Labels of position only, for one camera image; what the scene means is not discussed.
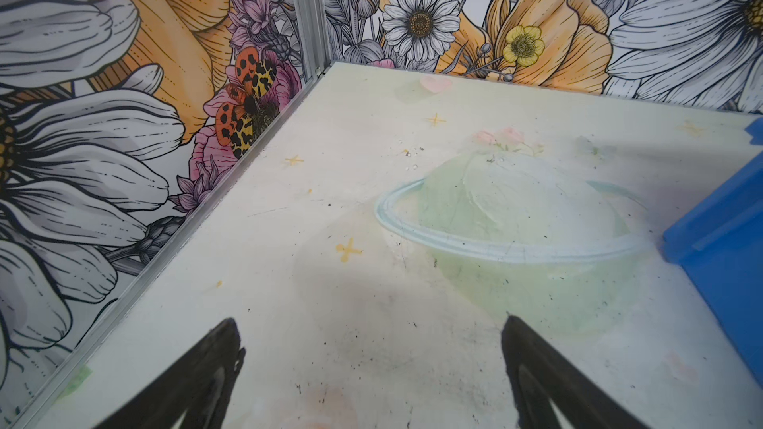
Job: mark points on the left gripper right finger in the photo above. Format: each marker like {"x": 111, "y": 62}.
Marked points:
{"x": 544, "y": 383}

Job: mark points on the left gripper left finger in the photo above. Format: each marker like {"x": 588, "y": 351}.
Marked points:
{"x": 194, "y": 392}

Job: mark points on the left corner aluminium post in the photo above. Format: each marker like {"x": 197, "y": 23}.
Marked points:
{"x": 316, "y": 48}

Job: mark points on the blue plastic bin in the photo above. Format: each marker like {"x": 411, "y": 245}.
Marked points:
{"x": 718, "y": 243}

